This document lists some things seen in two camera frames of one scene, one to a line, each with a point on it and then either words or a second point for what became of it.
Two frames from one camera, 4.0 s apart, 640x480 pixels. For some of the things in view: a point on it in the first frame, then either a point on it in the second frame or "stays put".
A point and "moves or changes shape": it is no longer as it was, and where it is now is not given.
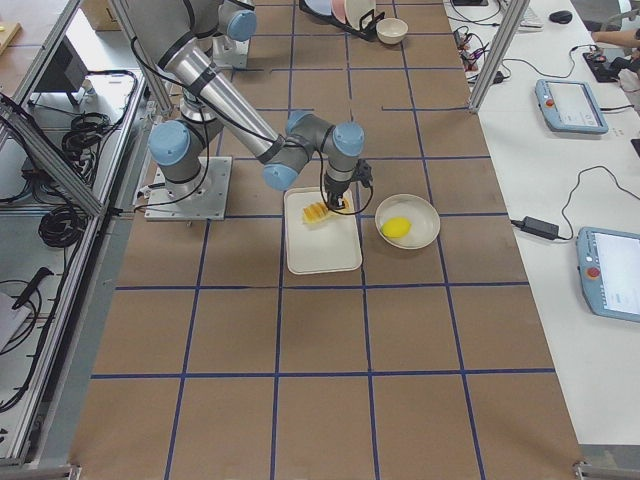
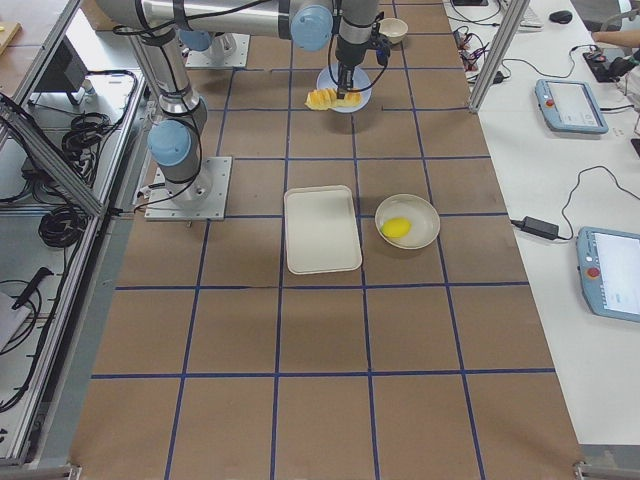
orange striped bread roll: [314, 212] to [322, 99]
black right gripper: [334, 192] to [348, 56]
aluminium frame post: [514, 12] stays put
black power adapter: [537, 227] stays put
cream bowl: [391, 30] stays put
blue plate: [320, 6] moves or changes shape
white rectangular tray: [329, 245] stays put
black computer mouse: [563, 17] stays put
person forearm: [621, 37] stays put
